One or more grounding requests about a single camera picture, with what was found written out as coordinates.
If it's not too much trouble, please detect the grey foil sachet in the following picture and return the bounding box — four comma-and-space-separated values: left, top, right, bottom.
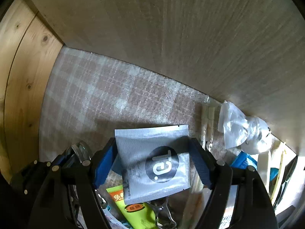
115, 125, 190, 205

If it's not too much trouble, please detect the blue card package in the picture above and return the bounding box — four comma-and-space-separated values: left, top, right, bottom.
231, 152, 258, 170

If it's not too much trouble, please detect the white plastic bag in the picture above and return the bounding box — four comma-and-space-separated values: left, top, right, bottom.
218, 101, 272, 155

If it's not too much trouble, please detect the plaid woven table mat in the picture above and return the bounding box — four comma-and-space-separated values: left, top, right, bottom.
39, 46, 239, 229

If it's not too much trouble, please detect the green tube with orange label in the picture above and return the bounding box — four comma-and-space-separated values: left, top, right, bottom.
107, 185, 157, 229

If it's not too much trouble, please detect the yellow ruler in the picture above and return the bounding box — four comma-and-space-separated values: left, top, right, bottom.
270, 143, 287, 201

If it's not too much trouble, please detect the brown cardboard back panel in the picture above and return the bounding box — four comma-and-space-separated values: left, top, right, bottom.
31, 0, 304, 155

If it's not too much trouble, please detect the pine wood plank board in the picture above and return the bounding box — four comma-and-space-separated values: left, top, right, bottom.
1, 0, 63, 181

